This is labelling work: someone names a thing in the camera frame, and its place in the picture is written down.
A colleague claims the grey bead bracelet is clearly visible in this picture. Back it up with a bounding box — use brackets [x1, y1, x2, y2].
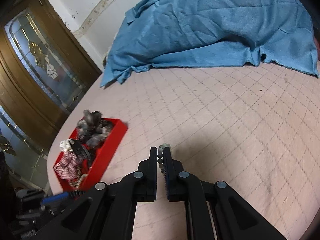
[156, 142, 171, 175]

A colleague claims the grey metallic scrunchie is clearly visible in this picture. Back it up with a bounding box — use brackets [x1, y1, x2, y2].
[76, 109, 102, 140]

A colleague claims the red checked scrunchie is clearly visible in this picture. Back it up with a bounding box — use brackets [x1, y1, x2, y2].
[54, 152, 87, 180]

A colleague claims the dark clutter pile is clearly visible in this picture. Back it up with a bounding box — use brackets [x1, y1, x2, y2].
[14, 189, 85, 240]

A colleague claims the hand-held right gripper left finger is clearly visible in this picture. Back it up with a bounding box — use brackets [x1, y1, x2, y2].
[32, 146, 158, 240]

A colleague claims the red box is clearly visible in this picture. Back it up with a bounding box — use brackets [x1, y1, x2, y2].
[53, 117, 128, 191]

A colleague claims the silver grey scrunchie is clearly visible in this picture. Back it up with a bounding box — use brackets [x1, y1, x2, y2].
[86, 120, 112, 148]

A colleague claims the blue cloth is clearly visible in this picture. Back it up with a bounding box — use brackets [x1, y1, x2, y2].
[100, 0, 319, 88]

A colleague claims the black hair tie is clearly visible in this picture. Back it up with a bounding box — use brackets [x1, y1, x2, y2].
[72, 141, 92, 167]

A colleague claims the wooden door with glass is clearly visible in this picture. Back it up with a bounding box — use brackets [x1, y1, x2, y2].
[0, 0, 103, 188]

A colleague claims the white dotted scrunchie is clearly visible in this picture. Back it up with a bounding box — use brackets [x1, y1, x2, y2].
[59, 139, 75, 152]

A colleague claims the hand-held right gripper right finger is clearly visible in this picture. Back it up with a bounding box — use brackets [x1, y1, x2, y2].
[164, 147, 288, 240]

